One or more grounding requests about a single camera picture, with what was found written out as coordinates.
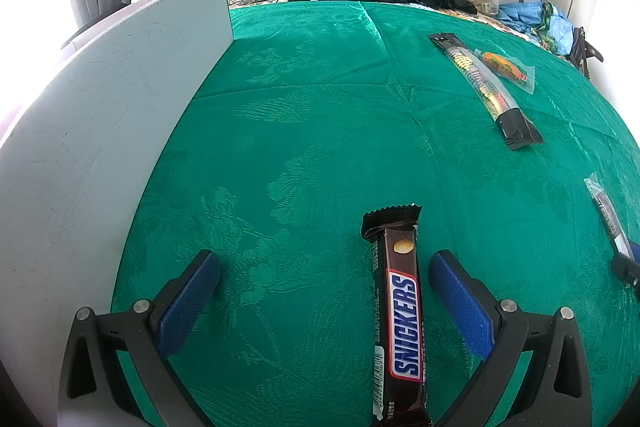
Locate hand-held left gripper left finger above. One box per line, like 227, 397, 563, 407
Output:
57, 249, 222, 427

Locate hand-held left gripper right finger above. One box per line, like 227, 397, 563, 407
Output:
429, 249, 593, 427

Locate clear packet grey bar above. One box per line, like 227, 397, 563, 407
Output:
584, 172, 636, 260

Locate brown chocolate bar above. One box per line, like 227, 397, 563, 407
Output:
361, 204, 433, 427

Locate long clear packet black ends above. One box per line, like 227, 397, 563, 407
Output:
427, 32, 545, 152

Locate small orange candy packet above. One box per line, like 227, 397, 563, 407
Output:
472, 49, 537, 95

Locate brown handbag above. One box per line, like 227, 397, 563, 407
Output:
570, 26, 606, 80

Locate white board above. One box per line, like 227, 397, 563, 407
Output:
0, 0, 235, 427

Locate green bedspread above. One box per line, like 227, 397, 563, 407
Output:
111, 1, 640, 427

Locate green patterned cloth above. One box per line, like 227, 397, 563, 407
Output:
537, 0, 558, 50

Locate floral bedsheet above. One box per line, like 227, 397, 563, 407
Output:
227, 0, 576, 58

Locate blue cloth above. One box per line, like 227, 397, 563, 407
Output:
497, 0, 576, 56

